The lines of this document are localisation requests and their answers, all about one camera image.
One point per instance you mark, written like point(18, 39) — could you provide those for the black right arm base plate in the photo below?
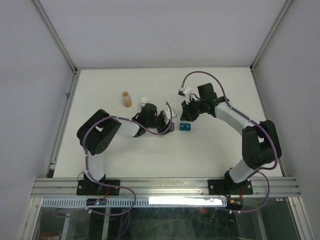
point(227, 188)

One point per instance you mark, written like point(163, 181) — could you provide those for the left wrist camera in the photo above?
point(169, 112)

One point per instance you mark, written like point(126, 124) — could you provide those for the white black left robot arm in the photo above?
point(96, 134)

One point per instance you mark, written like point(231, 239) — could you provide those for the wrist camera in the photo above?
point(169, 112)
point(184, 91)

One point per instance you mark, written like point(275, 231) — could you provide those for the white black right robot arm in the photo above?
point(260, 144)

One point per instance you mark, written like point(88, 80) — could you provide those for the aluminium frame post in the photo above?
point(272, 31)
point(54, 34)

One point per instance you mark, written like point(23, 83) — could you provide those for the teal Wed pill box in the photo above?
point(182, 126)

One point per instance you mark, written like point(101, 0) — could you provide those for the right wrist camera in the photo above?
point(184, 91)

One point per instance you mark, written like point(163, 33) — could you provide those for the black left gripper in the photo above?
point(164, 126)

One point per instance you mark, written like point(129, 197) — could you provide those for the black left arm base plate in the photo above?
point(86, 187)

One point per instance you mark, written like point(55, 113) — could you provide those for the left aluminium frame post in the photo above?
point(54, 34)

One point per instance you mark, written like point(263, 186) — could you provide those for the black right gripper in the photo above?
point(186, 115)

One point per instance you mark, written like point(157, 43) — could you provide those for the grey slotted cable duct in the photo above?
point(139, 202)

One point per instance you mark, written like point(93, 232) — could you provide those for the right aluminium frame post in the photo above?
point(272, 31)

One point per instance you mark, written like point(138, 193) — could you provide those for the teal Mon pill box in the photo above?
point(187, 127)

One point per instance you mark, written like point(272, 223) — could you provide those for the aluminium mounting rail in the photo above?
point(277, 187)

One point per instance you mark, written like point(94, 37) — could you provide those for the white capped dark pill bottle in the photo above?
point(143, 101)

